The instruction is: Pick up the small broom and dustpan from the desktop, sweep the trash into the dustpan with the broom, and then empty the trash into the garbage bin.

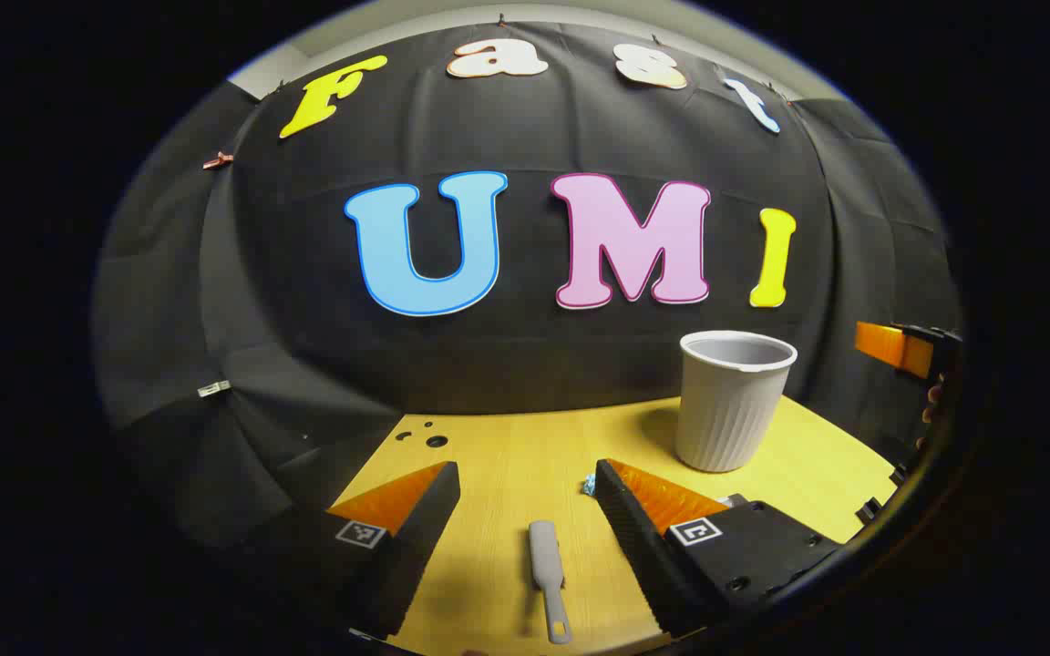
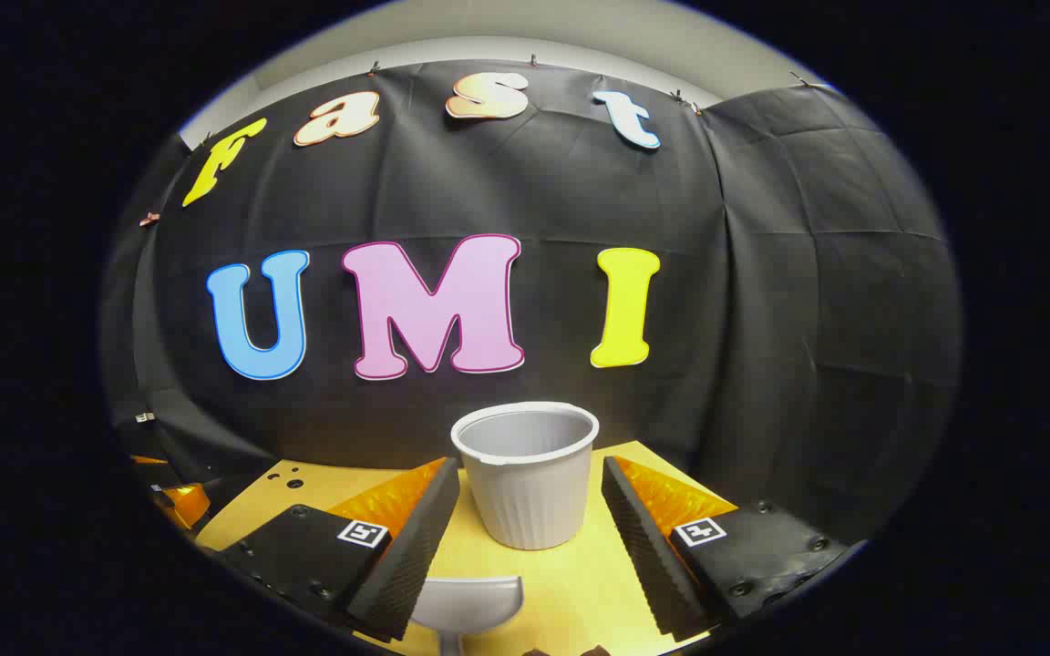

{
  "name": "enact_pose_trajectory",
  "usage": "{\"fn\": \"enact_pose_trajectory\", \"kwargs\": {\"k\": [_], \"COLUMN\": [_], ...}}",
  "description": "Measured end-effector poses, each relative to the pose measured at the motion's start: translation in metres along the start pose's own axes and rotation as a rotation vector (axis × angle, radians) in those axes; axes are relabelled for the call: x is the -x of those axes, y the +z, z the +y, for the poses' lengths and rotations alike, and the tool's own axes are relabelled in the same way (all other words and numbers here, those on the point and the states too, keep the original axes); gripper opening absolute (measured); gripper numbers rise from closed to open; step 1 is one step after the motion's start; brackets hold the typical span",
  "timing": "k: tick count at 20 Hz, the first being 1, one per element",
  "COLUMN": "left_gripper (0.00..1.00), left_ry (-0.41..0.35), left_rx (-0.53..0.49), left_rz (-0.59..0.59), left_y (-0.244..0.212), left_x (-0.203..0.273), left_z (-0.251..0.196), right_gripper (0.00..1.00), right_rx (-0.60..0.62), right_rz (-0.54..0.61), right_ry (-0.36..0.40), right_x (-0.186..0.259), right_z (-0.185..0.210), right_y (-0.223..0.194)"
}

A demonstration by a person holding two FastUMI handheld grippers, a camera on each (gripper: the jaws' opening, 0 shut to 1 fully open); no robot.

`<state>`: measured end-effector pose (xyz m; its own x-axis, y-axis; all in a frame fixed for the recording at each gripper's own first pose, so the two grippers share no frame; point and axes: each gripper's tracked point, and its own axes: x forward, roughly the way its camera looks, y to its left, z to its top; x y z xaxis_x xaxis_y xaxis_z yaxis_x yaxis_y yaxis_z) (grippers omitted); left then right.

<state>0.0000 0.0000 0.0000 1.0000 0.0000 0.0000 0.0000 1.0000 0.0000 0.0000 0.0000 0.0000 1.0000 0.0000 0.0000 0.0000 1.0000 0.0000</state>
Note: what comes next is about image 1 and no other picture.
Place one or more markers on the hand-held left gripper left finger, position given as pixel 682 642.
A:
pixel 420 538

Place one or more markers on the white metal clip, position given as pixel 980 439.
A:
pixel 214 389

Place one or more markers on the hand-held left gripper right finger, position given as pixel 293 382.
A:
pixel 634 547

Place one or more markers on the orange clip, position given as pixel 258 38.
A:
pixel 218 161

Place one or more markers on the small grey broom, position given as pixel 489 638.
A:
pixel 549 569

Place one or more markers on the black table clamp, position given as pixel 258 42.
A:
pixel 869 510
pixel 899 473

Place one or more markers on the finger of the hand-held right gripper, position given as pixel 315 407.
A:
pixel 890 346

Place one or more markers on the grey ribbed garbage bin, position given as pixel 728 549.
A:
pixel 725 410

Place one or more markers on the blue paper trash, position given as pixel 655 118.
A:
pixel 590 485

